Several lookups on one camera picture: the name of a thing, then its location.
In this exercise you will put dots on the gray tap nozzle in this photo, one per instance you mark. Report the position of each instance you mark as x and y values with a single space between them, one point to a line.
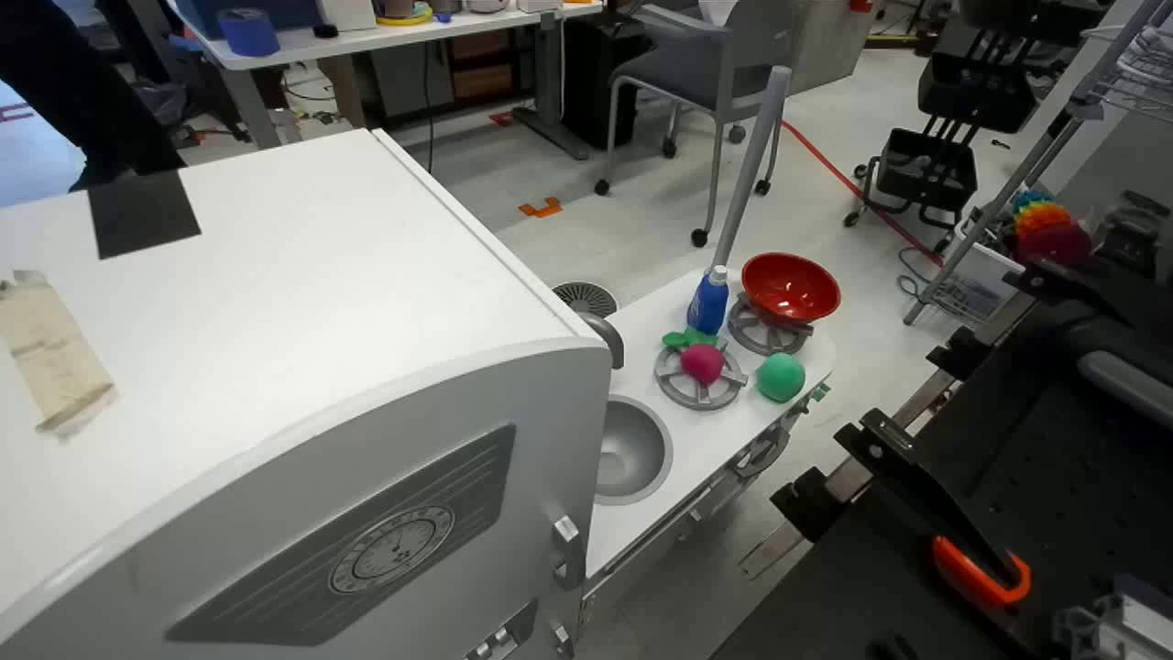
589 297

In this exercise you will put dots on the gray padded bar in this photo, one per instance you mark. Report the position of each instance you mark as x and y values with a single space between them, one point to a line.
1126 384

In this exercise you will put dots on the brown drawer unit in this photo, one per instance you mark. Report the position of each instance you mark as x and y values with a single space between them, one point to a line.
482 66

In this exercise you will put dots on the black wheeled cart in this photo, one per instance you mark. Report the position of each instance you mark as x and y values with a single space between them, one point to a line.
964 110

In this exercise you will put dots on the green toy ball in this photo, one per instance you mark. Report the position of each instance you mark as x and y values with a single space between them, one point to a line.
779 376

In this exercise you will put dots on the gray round sink bowl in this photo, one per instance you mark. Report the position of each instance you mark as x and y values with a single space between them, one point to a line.
629 449

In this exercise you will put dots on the white labelled box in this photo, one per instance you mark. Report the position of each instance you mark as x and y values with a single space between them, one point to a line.
983 284

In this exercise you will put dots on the black foreground mount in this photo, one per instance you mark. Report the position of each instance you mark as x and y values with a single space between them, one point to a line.
73 76

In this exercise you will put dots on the rainbow stacking toy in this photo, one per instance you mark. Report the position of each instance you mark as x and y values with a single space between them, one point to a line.
1045 230

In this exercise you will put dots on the silver tripod pole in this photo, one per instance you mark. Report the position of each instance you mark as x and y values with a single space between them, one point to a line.
1038 161

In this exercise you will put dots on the green toy piece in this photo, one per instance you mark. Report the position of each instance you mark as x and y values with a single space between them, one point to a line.
681 339

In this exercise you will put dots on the black perforated table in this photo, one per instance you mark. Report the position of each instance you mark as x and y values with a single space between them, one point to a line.
975 525

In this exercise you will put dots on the gray slanted pole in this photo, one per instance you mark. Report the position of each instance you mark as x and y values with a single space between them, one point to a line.
750 161

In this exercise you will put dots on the pink spiky toy ball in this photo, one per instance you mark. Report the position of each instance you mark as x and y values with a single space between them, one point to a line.
702 360

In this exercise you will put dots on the gray office chair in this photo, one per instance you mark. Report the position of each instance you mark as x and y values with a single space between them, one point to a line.
709 62

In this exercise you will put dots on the black square patch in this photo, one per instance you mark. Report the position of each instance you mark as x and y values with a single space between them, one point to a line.
141 216

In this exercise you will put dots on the white desk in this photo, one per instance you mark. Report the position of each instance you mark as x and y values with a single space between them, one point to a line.
366 40

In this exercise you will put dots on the red plastic bowl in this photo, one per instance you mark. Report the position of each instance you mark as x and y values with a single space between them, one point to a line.
788 286

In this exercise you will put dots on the white toy kitchen cabinet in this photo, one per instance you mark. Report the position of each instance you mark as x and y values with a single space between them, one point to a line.
281 370

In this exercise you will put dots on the orange floor tape marker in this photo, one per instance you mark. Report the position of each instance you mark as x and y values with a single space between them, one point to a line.
538 206

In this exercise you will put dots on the white kitchen counter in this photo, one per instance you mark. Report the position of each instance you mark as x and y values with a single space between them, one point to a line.
681 427

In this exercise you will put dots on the blue cup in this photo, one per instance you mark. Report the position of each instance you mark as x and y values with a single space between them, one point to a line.
709 301

